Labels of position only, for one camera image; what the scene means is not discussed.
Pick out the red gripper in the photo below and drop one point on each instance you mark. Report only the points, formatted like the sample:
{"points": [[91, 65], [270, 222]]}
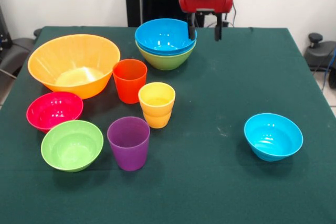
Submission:
{"points": [[207, 3]]}

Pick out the large green bowl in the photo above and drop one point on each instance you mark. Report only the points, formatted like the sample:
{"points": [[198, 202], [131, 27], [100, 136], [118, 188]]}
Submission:
{"points": [[165, 62]]}

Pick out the red cup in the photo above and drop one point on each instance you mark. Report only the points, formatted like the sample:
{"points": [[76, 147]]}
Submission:
{"points": [[129, 85]]}

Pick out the small light blue bowl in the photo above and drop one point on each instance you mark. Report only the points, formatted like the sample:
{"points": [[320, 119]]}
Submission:
{"points": [[273, 134]]}

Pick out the large orange bowl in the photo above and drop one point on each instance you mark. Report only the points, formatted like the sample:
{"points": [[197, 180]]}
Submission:
{"points": [[52, 58]]}

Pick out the purple cup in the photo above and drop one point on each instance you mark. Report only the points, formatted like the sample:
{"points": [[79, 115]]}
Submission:
{"points": [[128, 150]]}

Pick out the small pink bowl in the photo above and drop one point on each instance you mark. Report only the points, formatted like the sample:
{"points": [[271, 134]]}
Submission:
{"points": [[52, 108]]}

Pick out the small green bowl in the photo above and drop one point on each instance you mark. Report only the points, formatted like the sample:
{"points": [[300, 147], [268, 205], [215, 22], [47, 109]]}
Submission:
{"points": [[72, 145]]}

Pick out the dark green tablecloth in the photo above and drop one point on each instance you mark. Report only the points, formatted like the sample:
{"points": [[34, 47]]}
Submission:
{"points": [[168, 203]]}

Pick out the dark grey pedestal foot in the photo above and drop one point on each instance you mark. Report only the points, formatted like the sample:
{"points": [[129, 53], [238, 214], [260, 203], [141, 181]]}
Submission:
{"points": [[319, 53], [15, 51]]}

